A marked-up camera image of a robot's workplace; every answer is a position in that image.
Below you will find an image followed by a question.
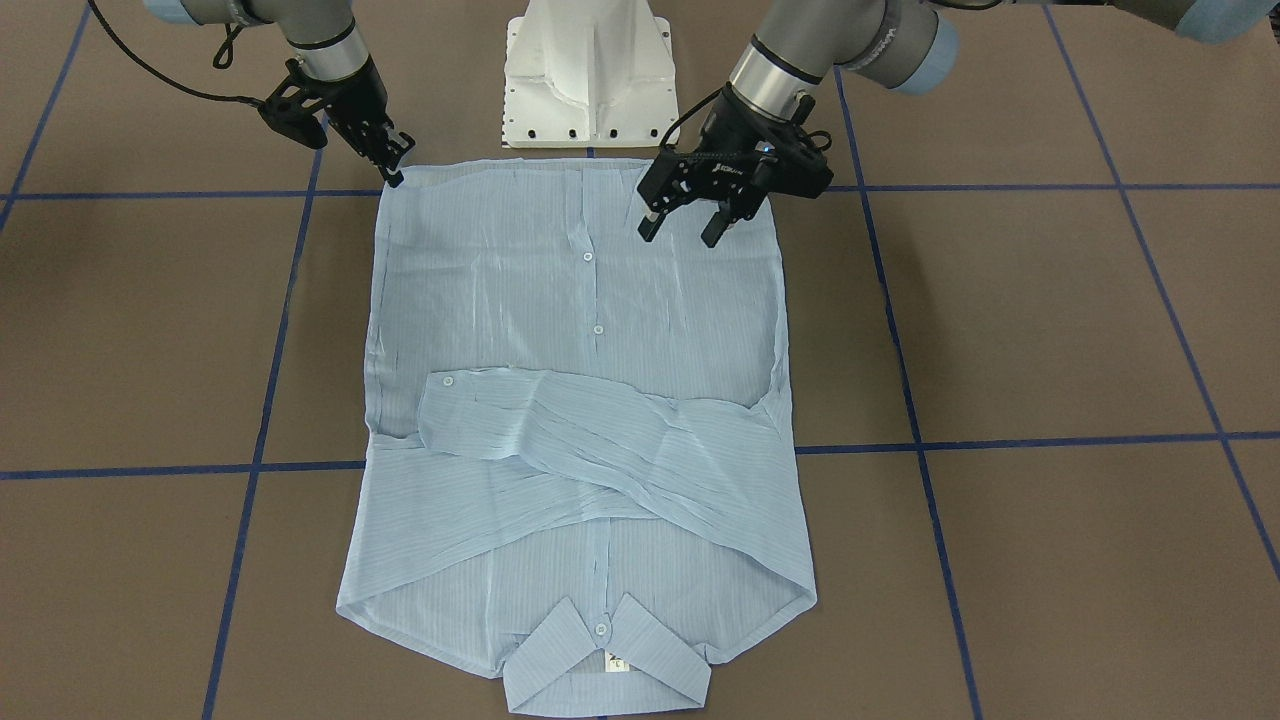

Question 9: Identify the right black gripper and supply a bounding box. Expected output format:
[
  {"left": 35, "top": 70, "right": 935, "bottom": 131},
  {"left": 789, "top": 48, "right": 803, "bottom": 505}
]
[{"left": 317, "top": 58, "right": 416, "bottom": 188}]

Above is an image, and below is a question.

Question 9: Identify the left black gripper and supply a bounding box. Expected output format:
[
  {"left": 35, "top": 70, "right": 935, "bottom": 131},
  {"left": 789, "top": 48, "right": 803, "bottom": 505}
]
[{"left": 637, "top": 85, "right": 817, "bottom": 249}]

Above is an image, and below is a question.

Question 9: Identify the light blue striped shirt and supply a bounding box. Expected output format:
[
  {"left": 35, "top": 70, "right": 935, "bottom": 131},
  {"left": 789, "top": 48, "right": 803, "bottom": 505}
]
[{"left": 335, "top": 158, "right": 817, "bottom": 717}]

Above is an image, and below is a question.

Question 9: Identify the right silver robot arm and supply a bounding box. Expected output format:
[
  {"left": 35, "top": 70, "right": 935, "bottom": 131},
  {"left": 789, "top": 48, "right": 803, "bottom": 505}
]
[{"left": 145, "top": 1, "right": 415, "bottom": 187}]

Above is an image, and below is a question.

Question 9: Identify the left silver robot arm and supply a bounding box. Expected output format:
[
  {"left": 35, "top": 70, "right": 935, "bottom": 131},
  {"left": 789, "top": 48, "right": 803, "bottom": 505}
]
[{"left": 637, "top": 1, "right": 959, "bottom": 247}]

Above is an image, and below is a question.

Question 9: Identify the brown paper table cover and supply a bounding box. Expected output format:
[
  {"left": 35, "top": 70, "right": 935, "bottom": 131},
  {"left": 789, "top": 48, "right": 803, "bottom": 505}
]
[{"left": 0, "top": 0, "right": 1280, "bottom": 720}]

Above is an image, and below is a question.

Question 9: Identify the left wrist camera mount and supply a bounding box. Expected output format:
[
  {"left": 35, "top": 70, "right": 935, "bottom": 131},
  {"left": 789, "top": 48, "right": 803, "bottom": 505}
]
[{"left": 753, "top": 126, "right": 835, "bottom": 199}]

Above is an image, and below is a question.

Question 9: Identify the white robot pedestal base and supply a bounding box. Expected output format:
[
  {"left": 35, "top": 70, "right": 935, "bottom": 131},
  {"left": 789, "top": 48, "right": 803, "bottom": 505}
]
[{"left": 502, "top": 1, "right": 678, "bottom": 149}]

